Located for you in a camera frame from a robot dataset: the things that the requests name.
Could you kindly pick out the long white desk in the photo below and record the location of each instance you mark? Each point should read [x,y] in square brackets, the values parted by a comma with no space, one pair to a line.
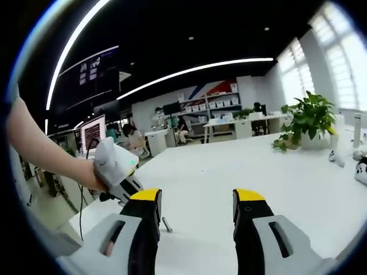
[243,123]

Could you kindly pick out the white cylinder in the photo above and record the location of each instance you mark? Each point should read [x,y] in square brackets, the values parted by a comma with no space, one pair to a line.
[357,130]

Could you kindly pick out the leafy green desk plant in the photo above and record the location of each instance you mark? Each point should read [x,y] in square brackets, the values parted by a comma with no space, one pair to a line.
[243,113]

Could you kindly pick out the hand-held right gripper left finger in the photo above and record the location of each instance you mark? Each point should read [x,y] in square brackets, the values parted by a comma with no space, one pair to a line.
[114,246]

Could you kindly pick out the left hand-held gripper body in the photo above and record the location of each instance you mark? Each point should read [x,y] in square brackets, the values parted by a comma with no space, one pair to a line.
[114,163]

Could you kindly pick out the curved ceiling light strip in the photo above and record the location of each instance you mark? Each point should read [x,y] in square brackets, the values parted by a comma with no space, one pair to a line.
[200,67]

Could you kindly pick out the metal threaded stud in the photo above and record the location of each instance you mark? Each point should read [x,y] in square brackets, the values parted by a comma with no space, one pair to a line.
[167,224]

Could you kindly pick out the long ceiling light strip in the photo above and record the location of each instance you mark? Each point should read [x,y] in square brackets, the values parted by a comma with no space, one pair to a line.
[66,48]

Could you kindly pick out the small black monitor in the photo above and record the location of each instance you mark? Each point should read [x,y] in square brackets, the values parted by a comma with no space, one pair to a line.
[171,108]

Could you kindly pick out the computer monitor with lit screen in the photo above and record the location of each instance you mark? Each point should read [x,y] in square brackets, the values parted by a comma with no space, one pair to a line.
[92,134]

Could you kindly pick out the window with white blinds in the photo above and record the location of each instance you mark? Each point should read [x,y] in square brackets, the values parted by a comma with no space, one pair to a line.
[329,66]

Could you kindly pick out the white and yellow device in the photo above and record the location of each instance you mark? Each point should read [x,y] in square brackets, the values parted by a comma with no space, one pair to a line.
[335,143]

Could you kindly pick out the row of white storage bins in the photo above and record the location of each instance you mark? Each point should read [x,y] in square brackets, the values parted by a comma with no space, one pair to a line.
[212,105]

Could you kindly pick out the potted green plant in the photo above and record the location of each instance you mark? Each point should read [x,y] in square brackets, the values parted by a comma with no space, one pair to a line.
[309,120]

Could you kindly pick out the white cabinet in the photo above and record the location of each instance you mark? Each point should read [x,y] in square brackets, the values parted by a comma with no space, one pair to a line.
[156,141]

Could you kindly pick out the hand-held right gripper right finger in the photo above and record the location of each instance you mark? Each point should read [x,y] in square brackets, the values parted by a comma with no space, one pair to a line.
[258,246]

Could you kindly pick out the black and white device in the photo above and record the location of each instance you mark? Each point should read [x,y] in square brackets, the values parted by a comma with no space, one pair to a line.
[362,170]

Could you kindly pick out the white storage shelving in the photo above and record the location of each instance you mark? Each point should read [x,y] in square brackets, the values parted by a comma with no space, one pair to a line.
[212,106]

